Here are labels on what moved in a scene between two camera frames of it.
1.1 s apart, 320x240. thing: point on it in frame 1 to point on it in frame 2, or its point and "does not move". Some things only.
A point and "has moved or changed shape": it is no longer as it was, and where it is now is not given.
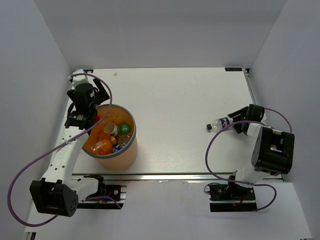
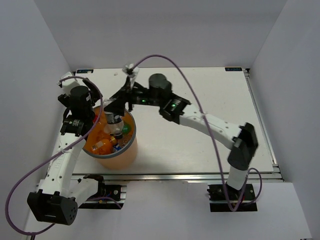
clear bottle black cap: (218, 124) has moved or changed shape
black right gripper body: (246, 118) to (144, 97)
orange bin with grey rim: (112, 144) does not move
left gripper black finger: (103, 95) to (95, 92)
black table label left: (88, 70) does not move
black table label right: (233, 69) does not move
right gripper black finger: (242, 127) to (116, 105)
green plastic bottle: (124, 128) does not move
